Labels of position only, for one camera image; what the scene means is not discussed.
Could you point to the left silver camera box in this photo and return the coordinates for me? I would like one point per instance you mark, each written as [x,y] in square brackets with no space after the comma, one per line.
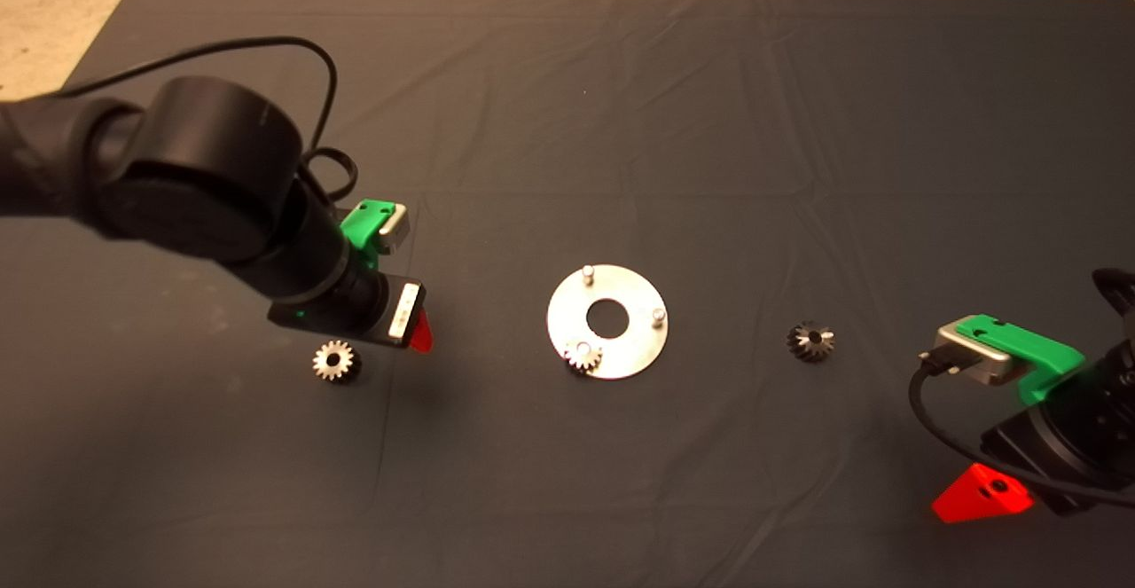
[395,231]

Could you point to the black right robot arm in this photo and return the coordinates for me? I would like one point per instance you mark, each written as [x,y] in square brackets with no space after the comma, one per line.
[1119,340]

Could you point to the right silver camera box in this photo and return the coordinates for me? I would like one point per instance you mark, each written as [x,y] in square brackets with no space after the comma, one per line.
[971,359]

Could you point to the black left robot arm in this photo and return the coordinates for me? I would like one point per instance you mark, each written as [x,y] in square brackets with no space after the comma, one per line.
[204,162]

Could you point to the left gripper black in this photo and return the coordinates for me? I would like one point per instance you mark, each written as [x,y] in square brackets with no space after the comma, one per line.
[399,309]

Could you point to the left green camera mount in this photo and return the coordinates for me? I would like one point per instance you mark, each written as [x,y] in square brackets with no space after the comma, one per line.
[359,229]

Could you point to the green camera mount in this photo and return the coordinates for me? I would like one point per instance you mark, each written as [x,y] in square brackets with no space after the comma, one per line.
[359,229]
[1020,344]

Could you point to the round metal carrier plate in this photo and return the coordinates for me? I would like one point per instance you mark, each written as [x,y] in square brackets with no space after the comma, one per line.
[638,340]

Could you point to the right green camera mount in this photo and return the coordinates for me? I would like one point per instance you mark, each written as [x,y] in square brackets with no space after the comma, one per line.
[1020,344]

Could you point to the dark grey table cloth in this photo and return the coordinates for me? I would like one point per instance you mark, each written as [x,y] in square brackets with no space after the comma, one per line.
[709,127]

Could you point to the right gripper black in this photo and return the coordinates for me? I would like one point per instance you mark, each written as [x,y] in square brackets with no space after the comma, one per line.
[1064,446]

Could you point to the silver camera box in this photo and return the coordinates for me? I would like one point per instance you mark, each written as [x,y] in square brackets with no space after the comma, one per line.
[395,231]
[971,359]

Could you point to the small steel spur gear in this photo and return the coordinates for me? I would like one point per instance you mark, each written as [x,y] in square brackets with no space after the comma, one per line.
[583,356]
[334,361]
[810,341]

